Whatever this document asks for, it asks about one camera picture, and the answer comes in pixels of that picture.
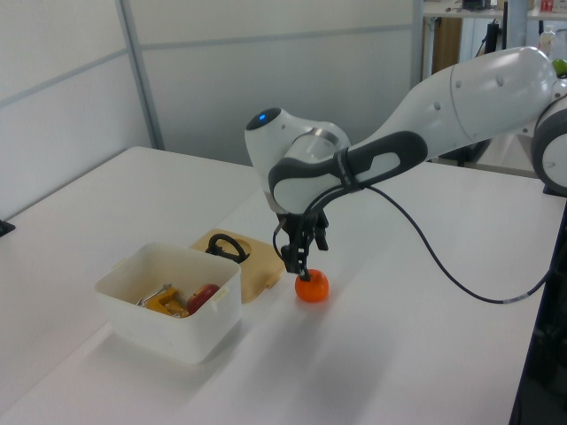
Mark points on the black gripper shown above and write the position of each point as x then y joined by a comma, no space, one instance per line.
292,228

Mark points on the orange toy mandarin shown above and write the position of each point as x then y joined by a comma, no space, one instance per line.
312,290

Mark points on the red yellow toy apple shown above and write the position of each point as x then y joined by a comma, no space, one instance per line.
201,299

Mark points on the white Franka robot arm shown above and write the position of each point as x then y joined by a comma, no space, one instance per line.
478,97

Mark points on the beige container lid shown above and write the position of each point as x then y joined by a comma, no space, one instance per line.
261,261

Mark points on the white plastic container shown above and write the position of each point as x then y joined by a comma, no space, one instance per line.
177,336

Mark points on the small yellow C-clamp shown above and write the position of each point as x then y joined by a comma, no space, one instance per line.
161,302

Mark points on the brown wooden panel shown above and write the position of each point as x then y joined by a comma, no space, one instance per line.
445,44

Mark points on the black table edge clamp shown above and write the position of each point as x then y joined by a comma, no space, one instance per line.
5,228

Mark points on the green round object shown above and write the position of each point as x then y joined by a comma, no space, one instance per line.
559,66

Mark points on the pale bottle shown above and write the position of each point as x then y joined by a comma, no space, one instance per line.
547,40

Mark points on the grey metal post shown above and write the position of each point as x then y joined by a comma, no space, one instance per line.
421,40

